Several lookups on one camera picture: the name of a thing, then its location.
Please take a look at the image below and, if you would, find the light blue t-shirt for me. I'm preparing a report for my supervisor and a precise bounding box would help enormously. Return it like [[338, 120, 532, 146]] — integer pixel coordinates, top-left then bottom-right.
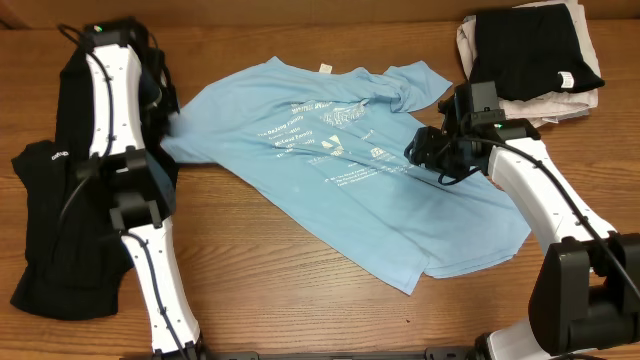
[[161, 58, 530, 293]]

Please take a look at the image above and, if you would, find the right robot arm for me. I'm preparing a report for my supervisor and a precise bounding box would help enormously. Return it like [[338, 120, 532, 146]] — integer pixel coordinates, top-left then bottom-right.
[[405, 82, 639, 360]]

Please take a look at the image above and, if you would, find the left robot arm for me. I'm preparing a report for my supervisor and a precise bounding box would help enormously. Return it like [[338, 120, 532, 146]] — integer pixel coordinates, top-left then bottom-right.
[[57, 17, 208, 359]]

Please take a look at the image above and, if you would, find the folded grey garment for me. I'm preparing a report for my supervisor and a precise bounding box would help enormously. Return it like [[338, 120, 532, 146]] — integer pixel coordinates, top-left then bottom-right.
[[540, 109, 589, 123]]

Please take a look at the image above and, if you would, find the folded black garment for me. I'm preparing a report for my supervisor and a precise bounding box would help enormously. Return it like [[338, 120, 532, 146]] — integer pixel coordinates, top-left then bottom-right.
[[470, 4, 605, 101]]

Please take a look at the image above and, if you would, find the black garment under blue shirt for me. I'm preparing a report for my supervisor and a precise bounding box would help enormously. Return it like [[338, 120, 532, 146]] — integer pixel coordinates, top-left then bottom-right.
[[11, 50, 178, 321]]

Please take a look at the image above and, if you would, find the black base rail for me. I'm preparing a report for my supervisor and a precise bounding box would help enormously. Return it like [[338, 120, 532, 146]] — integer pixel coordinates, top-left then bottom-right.
[[122, 345, 472, 360]]

